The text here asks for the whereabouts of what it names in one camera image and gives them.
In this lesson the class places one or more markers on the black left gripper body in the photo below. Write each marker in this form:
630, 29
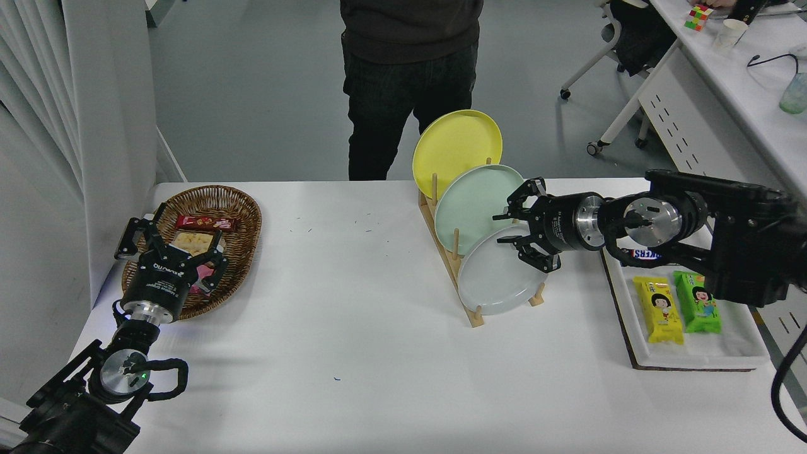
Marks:
161, 280

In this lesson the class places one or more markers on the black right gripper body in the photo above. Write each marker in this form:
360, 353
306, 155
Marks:
561, 224

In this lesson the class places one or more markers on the grey plate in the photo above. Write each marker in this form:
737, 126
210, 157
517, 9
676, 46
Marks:
495, 280

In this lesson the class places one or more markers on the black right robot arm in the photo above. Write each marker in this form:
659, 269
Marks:
744, 252

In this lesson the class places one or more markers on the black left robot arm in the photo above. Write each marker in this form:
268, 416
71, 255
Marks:
69, 416

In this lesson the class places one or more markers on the pale green plate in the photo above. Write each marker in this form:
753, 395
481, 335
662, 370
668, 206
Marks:
473, 202

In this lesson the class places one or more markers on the wooden plate rack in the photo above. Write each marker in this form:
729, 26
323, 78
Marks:
477, 320

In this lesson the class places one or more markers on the yellow plate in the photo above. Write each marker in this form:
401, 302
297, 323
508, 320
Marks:
454, 142

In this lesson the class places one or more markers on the pink snack packet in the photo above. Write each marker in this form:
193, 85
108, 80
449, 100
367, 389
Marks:
203, 274

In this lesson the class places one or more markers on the beige cracker pack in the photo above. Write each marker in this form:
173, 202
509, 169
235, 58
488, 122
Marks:
192, 243

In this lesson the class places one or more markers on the red snack bar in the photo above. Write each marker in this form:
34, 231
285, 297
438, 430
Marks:
205, 222

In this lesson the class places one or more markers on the brown wicker basket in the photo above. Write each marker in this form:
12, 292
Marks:
243, 208

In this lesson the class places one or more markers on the Snickers bar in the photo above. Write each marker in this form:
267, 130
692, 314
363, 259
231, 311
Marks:
643, 254

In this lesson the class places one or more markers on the yellow snack pack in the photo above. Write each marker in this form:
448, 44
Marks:
659, 312

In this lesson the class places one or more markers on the green snack pack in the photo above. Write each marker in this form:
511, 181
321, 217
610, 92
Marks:
696, 302

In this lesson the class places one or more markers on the person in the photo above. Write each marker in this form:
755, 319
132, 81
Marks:
410, 63

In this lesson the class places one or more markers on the white curtain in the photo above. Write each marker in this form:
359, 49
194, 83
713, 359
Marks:
38, 75

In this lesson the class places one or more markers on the white tray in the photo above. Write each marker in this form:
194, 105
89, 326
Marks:
693, 356

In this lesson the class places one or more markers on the office chair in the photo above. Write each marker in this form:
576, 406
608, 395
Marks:
643, 38

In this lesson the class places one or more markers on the white desk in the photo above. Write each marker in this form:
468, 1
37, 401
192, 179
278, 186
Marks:
750, 94

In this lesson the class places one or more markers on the Rubik's cube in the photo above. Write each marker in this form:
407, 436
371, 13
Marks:
697, 17

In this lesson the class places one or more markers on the white paper cup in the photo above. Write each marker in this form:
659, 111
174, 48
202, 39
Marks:
728, 34

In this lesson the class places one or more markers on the green glass cup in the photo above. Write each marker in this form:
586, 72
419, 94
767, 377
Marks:
793, 94

